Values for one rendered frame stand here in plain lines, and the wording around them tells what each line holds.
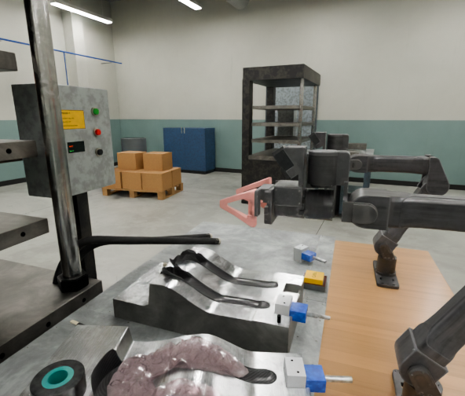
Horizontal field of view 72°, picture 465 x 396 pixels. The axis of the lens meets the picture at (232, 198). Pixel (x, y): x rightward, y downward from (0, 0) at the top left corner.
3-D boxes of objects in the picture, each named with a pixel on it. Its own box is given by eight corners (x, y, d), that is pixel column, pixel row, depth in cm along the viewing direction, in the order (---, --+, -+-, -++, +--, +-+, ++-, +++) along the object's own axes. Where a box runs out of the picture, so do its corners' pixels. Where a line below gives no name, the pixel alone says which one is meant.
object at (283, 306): (330, 321, 80) (331, 302, 78) (328, 334, 75) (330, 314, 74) (278, 311, 84) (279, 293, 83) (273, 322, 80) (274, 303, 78)
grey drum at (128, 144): (148, 172, 808) (146, 137, 786) (148, 176, 753) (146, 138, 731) (123, 174, 793) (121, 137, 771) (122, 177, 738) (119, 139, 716)
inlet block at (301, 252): (328, 266, 123) (329, 253, 122) (321, 270, 120) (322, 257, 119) (300, 255, 133) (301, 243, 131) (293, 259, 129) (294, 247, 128)
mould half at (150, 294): (302, 302, 99) (305, 262, 96) (287, 361, 76) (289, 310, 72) (162, 276, 116) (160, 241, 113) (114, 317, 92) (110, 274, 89)
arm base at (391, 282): (379, 265, 107) (402, 268, 105) (375, 243, 126) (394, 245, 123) (376, 286, 109) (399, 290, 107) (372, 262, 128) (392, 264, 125)
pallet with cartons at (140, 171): (183, 189, 615) (181, 151, 596) (162, 200, 538) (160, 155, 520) (129, 186, 648) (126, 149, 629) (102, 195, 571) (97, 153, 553)
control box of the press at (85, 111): (139, 383, 168) (113, 89, 132) (97, 435, 141) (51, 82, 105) (104, 372, 175) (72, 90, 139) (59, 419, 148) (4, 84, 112)
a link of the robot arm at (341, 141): (327, 134, 108) (364, 134, 104) (327, 133, 116) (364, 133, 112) (324, 168, 111) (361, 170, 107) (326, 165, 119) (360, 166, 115)
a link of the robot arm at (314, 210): (299, 185, 57) (340, 187, 54) (303, 178, 62) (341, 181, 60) (298, 221, 58) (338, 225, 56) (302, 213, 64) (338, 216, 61)
